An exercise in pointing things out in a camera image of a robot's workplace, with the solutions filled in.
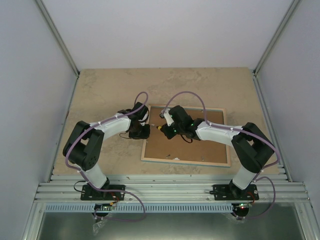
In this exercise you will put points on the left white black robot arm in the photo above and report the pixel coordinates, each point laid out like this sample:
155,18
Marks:
83,147

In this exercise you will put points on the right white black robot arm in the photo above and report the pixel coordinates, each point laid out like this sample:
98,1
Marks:
251,146

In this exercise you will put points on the grey slotted cable duct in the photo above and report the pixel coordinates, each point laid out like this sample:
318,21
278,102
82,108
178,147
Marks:
138,208

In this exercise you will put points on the right aluminium corner post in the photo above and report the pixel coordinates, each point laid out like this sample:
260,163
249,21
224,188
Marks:
276,36

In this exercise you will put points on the aluminium corner post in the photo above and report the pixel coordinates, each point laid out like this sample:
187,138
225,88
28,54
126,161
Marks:
57,36
276,36

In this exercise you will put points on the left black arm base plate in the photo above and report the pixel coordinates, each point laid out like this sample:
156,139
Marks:
90,194

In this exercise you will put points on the teal wooden picture frame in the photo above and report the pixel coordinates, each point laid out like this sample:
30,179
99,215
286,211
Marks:
178,150

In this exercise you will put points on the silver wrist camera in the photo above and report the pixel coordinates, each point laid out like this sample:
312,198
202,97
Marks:
164,114
145,118

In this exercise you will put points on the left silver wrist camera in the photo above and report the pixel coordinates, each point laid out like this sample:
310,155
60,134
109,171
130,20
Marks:
145,118

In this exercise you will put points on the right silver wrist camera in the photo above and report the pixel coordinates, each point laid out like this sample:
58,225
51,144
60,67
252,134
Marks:
164,114

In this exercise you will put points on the aluminium rail platform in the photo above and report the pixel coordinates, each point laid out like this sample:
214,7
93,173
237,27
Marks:
174,188

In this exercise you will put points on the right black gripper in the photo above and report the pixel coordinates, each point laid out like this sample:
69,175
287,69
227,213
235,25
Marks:
165,129

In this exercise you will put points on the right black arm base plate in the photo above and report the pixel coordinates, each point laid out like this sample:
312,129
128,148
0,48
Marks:
226,192

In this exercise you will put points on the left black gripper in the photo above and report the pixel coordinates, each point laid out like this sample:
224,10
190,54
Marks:
145,136

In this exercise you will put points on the left aluminium corner post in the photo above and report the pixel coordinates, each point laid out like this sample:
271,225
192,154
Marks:
57,36

